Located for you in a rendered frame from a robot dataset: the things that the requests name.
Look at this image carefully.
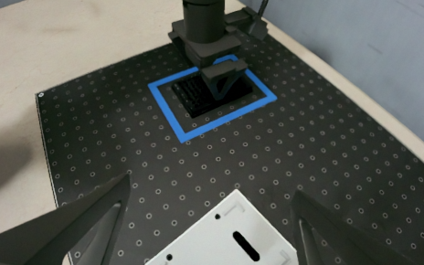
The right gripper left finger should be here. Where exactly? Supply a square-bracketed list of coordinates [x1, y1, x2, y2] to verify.
[0, 173, 131, 265]

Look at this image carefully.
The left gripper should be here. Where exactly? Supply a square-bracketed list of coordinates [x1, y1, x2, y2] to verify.
[168, 0, 269, 101]

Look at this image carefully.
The white rectangular frame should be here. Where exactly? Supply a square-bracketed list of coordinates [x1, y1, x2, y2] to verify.
[145, 189, 298, 265]

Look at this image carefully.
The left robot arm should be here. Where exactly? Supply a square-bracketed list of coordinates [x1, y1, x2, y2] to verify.
[187, 0, 269, 40]

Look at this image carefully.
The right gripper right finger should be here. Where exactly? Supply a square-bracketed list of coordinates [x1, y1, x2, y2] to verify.
[290, 190, 418, 265]

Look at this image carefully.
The blue rectangular tape outline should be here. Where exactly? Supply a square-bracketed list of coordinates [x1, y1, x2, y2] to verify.
[148, 54, 277, 143]

